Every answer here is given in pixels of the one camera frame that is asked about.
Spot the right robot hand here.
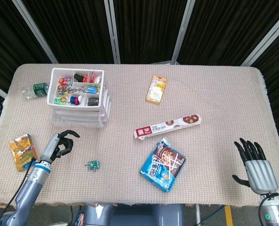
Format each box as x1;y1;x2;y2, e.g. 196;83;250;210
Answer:
231;137;279;195

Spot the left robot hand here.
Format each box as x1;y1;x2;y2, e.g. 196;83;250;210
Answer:
39;129;80;163

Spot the clear plastic drawer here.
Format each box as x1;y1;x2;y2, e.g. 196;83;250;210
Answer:
50;107;112;123
50;101;110;118
50;113;113;129

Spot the small green toy tank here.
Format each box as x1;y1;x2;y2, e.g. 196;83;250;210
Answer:
84;159;100;170

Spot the orange carton box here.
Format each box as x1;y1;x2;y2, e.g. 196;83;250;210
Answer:
9;133;40;172

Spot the blue cookie box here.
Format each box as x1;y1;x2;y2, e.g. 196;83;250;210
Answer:
139;137;187;193

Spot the long white baking paper box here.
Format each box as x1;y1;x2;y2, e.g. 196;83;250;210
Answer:
133;114;203;142

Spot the small yellow carton box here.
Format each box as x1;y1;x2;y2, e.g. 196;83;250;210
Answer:
145;75;167;104

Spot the colourful candy packet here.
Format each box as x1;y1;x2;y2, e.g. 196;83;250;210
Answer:
58;76;73;86
53;96;68;105
56;86;69;96

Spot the clear bottle with green label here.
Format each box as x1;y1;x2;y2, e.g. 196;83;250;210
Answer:
21;82;50;100

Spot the black cylinder with red end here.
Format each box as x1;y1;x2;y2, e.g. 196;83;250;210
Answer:
73;73;88;82

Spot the red candy in clear wrapper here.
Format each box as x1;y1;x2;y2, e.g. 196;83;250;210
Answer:
89;72;102;83

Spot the beige woven tablecloth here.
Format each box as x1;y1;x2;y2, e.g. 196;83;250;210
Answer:
0;63;279;209

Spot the grey robot torso base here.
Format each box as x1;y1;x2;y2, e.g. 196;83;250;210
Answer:
81;203;184;226

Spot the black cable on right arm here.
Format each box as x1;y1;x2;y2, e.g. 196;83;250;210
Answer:
258;193;279;221

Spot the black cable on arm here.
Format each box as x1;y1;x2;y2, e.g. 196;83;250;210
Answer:
258;193;279;221
0;157;38;218

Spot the white plastic drawer organizer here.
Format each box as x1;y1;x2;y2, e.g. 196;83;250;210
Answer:
46;67;113;129

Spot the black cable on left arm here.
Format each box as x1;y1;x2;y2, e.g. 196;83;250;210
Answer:
0;157;38;218

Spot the metal binder clip chain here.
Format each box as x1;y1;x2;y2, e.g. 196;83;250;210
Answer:
67;86;86;94

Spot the white partition post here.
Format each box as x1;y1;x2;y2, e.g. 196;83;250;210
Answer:
12;0;58;64
171;0;196;65
104;0;121;64
239;14;279;67

